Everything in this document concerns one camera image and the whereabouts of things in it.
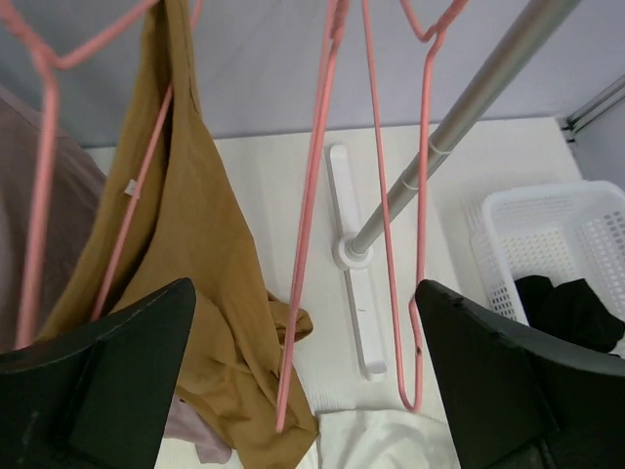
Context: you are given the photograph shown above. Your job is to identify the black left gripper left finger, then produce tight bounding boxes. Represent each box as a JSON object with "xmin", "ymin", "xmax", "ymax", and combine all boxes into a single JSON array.
[{"xmin": 1, "ymin": 278, "xmax": 196, "ymax": 468}]

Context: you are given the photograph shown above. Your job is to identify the white tank top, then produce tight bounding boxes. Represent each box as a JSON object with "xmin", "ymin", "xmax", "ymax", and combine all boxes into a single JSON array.
[{"xmin": 298, "ymin": 409, "xmax": 460, "ymax": 468}]

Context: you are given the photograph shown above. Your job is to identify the pink hanger of brown top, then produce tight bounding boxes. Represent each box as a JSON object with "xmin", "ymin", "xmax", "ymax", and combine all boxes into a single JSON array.
[{"xmin": 1, "ymin": 1, "xmax": 201, "ymax": 350}]

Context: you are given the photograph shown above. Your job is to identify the pink hanger of white top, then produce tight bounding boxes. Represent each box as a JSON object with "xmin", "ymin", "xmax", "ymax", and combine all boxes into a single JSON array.
[{"xmin": 275, "ymin": 1, "xmax": 350, "ymax": 433}]

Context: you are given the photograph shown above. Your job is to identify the brown tank top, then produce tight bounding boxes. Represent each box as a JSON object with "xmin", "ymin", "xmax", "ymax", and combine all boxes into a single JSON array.
[{"xmin": 41, "ymin": 1, "xmax": 318, "ymax": 468}]

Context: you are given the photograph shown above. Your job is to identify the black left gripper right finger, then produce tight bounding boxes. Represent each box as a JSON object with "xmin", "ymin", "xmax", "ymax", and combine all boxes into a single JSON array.
[{"xmin": 415, "ymin": 280, "xmax": 624, "ymax": 468}]

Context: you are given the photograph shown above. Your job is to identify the pink hanger of black top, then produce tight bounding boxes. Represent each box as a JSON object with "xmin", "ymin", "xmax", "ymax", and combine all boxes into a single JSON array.
[{"xmin": 358, "ymin": 0, "xmax": 471, "ymax": 412}]

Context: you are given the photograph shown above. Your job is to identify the silver white clothes rack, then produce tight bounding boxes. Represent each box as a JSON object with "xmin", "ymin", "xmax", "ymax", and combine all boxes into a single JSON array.
[{"xmin": 325, "ymin": 1, "xmax": 579, "ymax": 382}]

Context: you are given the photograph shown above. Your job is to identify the black tank top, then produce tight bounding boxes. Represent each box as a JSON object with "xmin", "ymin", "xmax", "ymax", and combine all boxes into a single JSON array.
[{"xmin": 515, "ymin": 276, "xmax": 624, "ymax": 355}]

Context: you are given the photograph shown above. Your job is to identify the white plastic basket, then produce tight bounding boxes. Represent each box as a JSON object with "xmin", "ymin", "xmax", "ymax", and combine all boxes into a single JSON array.
[{"xmin": 471, "ymin": 181, "xmax": 624, "ymax": 323}]

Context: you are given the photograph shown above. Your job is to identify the mauve tank top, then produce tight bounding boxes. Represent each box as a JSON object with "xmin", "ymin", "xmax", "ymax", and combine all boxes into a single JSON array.
[{"xmin": 1, "ymin": 90, "xmax": 231, "ymax": 463}]

